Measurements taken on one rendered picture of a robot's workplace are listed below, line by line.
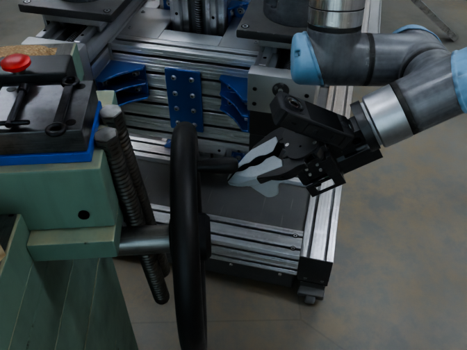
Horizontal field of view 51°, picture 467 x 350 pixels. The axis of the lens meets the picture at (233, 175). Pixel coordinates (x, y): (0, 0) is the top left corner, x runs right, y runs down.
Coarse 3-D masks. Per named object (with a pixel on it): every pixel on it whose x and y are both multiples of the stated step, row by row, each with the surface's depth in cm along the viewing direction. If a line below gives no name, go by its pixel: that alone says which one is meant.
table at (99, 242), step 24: (72, 48) 77; (0, 216) 52; (120, 216) 57; (0, 240) 49; (24, 240) 52; (48, 240) 53; (72, 240) 53; (96, 240) 53; (0, 264) 47; (24, 264) 52; (0, 288) 46; (24, 288) 52; (0, 312) 46; (0, 336) 45
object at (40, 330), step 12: (48, 264) 60; (60, 264) 64; (48, 276) 59; (60, 276) 64; (48, 288) 59; (60, 288) 64; (48, 300) 59; (60, 300) 64; (36, 312) 55; (48, 312) 59; (60, 312) 63; (36, 324) 55; (48, 324) 58; (36, 336) 54; (48, 336) 58; (36, 348) 54; (48, 348) 58
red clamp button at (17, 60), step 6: (12, 54) 51; (18, 54) 51; (24, 54) 52; (6, 60) 50; (12, 60) 50; (18, 60) 50; (24, 60) 51; (30, 60) 51; (6, 66) 50; (12, 66) 50; (18, 66) 50; (24, 66) 50
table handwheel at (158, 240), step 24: (192, 144) 52; (192, 168) 50; (192, 192) 48; (192, 216) 47; (120, 240) 59; (144, 240) 59; (168, 240) 59; (192, 240) 47; (192, 264) 47; (192, 288) 47; (192, 312) 48; (192, 336) 49
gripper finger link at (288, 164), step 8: (288, 160) 65; (296, 160) 64; (304, 160) 64; (280, 168) 65; (288, 168) 64; (296, 168) 64; (304, 168) 64; (264, 176) 66; (272, 176) 65; (280, 176) 65; (288, 176) 65
